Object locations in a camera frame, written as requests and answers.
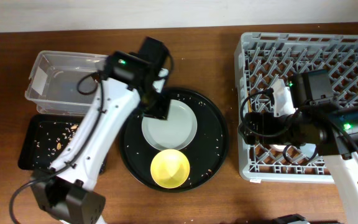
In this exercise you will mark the wooden chopstick in rack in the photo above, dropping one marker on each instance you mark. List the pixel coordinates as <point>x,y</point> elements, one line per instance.
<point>249,102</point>

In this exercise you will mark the blue plastic cup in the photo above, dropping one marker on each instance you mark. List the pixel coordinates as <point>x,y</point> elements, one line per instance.
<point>308,151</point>

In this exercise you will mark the black rectangular tray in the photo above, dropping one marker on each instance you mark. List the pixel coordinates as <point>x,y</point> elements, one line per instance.
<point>29,159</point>

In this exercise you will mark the clear plastic storage bin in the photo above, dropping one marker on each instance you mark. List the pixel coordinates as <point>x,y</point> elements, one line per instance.
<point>53,80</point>

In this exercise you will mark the food scraps in bowl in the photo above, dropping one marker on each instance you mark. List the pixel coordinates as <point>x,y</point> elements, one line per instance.
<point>53,137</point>

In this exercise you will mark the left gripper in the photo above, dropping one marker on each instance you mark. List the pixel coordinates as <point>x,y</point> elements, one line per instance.
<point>160,109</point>

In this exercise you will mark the round black serving tray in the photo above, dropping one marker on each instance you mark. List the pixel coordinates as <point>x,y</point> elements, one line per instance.
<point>206,153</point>

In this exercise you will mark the grey plate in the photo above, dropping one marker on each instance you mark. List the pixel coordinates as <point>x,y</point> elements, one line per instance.
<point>176,132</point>

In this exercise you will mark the grey dishwasher rack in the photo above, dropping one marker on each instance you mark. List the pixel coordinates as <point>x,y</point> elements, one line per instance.
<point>260,59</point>

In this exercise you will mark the yellow bowl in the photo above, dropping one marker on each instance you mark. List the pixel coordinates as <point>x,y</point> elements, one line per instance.
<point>170,168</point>

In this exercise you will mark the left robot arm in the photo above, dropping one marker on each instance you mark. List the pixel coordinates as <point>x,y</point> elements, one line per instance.
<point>126,83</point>

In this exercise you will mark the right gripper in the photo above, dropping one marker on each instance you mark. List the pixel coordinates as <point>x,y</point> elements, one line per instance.
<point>266,121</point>

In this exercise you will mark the pink plastic cup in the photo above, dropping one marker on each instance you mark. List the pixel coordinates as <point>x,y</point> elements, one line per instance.
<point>279,148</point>

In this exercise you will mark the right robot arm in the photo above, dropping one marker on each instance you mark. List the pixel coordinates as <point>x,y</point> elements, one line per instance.
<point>305,112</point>

